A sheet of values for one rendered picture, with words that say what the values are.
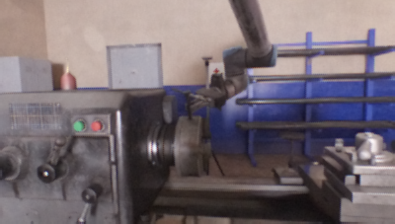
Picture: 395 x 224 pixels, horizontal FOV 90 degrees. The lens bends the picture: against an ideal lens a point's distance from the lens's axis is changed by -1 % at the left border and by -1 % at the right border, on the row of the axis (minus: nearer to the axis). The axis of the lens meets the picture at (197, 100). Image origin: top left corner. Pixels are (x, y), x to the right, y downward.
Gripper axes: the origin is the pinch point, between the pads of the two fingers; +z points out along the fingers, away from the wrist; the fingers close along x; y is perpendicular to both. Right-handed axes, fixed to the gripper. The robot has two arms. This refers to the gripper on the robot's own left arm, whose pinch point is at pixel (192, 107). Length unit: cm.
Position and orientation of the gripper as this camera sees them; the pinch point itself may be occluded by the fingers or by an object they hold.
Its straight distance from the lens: 80.2
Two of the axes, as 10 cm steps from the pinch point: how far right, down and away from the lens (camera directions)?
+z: -7.3, 3.6, -5.8
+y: 1.0, 9.0, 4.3
